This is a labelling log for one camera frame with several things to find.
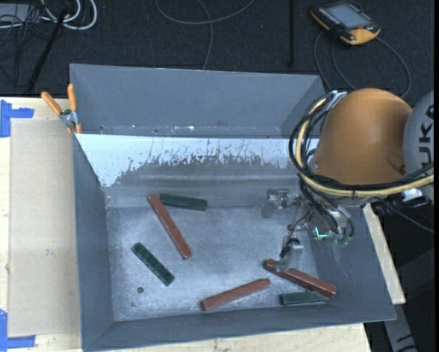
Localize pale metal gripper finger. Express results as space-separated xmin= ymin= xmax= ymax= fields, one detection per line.
xmin=261 ymin=188 xmax=301 ymax=219
xmin=277 ymin=235 xmax=305 ymax=273

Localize red-brown flat block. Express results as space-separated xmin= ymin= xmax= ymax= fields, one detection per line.
xmin=200 ymin=277 xmax=272 ymax=312
xmin=264 ymin=258 xmax=337 ymax=299
xmin=147 ymin=193 xmax=193 ymax=261

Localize dark green flat block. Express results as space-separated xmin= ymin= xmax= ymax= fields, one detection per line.
xmin=131 ymin=242 xmax=176 ymax=287
xmin=278 ymin=291 xmax=330 ymax=307
xmin=159 ymin=193 xmax=208 ymax=212

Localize grey metal bin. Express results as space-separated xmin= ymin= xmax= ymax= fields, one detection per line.
xmin=68 ymin=63 xmax=397 ymax=352

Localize pale flat board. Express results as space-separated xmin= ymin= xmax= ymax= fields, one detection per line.
xmin=7 ymin=118 xmax=81 ymax=339

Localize black cylinder on white bracket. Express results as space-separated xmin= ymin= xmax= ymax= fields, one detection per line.
xmin=371 ymin=188 xmax=428 ymax=214

